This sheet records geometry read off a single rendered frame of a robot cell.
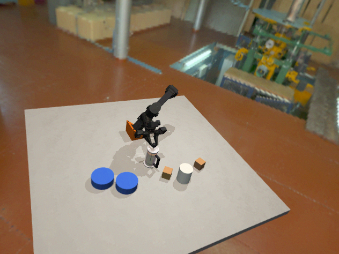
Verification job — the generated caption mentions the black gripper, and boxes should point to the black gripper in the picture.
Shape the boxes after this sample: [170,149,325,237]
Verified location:
[135,119,167,146]

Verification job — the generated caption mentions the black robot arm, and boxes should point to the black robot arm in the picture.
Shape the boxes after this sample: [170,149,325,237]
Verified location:
[131,85,178,131]

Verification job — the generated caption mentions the blue short cylinder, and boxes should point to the blue short cylinder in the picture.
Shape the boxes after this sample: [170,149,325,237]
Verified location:
[115,172,138,195]
[91,167,114,190]

